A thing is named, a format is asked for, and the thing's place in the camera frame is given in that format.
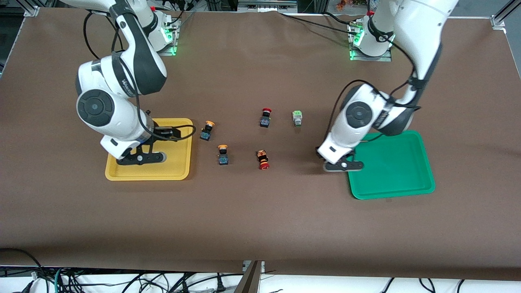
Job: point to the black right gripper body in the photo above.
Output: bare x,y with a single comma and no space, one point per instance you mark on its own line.
161,133

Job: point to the yellow push button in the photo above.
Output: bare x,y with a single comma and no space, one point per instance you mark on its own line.
223,156
206,132

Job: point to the green push button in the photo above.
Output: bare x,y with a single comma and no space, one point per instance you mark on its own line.
297,117

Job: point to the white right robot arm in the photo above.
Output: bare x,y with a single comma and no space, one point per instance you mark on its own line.
138,65

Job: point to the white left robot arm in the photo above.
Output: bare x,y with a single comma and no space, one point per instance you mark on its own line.
419,32

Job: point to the yellow plastic tray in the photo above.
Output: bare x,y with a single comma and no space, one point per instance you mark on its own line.
179,162

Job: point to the red push button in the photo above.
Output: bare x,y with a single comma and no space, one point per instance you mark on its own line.
263,160
265,121

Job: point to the green plastic tray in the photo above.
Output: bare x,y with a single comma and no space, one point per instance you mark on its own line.
399,175

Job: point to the brown table cloth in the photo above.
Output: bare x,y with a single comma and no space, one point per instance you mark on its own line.
260,224

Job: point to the grey table leg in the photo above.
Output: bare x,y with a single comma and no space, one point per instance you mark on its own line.
250,278

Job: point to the grey metal box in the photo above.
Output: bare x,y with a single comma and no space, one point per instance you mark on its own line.
266,5

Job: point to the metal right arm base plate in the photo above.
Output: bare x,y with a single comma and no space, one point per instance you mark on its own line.
173,48

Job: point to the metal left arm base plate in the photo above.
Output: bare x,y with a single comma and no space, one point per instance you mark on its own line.
384,57

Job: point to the aluminium frame profile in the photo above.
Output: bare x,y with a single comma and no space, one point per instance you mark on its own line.
31,11
500,20

